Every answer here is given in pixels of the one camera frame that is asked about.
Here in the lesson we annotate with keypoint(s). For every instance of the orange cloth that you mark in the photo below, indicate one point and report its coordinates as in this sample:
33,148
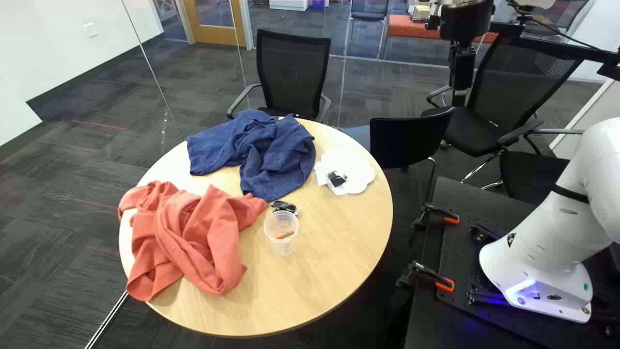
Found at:
186,233

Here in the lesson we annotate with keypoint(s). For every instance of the orange and grey marker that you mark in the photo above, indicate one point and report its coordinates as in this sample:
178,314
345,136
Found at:
281,235

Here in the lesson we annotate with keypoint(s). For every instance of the black mesh office chair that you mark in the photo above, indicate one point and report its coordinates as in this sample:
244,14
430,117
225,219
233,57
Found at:
529,175
403,136
291,70
515,89

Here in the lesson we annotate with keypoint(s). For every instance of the clear plastic measuring cup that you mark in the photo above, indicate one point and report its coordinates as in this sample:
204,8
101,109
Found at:
281,225

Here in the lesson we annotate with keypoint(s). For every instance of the orange sofa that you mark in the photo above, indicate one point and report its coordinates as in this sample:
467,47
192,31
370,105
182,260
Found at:
409,27

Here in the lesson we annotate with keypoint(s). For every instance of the black binder clip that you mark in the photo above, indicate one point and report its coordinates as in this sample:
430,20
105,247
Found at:
335,179
283,206

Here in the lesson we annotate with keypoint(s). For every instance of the white paper doily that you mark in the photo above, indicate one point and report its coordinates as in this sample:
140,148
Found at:
351,165

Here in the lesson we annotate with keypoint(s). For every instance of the wooden door frame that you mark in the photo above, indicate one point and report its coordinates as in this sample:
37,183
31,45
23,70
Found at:
190,22

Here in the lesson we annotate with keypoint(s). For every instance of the black camera tripod stand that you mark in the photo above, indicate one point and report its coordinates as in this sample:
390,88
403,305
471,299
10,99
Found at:
463,39

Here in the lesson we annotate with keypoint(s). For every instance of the blue cloth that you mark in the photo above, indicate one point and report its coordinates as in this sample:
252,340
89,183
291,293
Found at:
271,152

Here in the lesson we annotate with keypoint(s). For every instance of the black orange bar clamp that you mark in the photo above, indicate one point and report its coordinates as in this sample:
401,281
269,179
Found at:
426,276
438,216

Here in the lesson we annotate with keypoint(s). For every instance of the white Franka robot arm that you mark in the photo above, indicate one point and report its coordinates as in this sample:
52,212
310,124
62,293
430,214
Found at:
554,245

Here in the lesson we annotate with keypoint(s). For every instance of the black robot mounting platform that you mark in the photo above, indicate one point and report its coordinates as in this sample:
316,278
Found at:
452,316

